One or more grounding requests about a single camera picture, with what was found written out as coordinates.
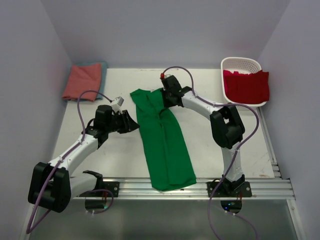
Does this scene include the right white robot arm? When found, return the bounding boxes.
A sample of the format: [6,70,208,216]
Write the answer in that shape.
[160,74,245,197]

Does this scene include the aluminium mounting rail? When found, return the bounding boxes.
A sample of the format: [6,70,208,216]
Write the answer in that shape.
[32,177,297,200]

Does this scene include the white perforated laundry basket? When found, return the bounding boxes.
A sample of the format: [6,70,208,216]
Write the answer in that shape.
[220,57,270,108]

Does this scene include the folded light blue t-shirt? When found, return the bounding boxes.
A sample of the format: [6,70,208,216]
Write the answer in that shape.
[75,61,108,94]

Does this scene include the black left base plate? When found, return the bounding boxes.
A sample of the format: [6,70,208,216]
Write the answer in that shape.
[81,181,120,198]

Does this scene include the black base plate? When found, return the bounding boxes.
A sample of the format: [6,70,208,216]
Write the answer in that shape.
[81,181,120,198]
[206,175,253,198]

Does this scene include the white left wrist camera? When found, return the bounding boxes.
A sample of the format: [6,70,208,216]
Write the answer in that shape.
[110,96,124,112]

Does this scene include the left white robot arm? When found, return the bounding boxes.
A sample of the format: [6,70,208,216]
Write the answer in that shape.
[28,105,140,213]

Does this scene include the red t-shirt in basket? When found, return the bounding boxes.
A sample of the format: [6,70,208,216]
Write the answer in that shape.
[222,70,270,105]

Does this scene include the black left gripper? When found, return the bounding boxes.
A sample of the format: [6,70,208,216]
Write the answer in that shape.
[105,109,140,134]

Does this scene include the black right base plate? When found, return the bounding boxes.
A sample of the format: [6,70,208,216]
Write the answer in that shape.
[206,175,253,198]

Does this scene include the green t-shirt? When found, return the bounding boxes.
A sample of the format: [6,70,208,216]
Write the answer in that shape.
[130,89,196,192]

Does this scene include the folded salmon pink t-shirt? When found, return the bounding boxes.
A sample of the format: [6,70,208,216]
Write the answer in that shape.
[62,63,102,102]

